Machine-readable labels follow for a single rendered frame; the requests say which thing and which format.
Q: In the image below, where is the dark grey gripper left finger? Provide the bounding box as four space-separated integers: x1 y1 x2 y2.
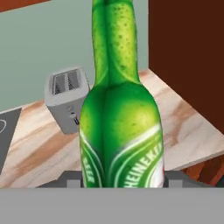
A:
37 171 84 189

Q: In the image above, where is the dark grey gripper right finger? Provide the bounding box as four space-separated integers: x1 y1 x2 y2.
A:
163 170 212 189

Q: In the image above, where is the green beer bottle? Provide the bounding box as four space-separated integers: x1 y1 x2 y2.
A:
79 0 165 189

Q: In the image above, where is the dark brown tall cabinet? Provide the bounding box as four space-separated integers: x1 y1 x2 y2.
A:
148 0 224 136

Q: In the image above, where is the dark grey hob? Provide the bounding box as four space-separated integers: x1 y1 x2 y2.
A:
0 107 24 176

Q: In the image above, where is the grey toaster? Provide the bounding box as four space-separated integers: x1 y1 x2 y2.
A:
44 66 92 136

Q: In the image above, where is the brown wall cabinet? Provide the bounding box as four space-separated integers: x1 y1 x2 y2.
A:
0 0 51 13

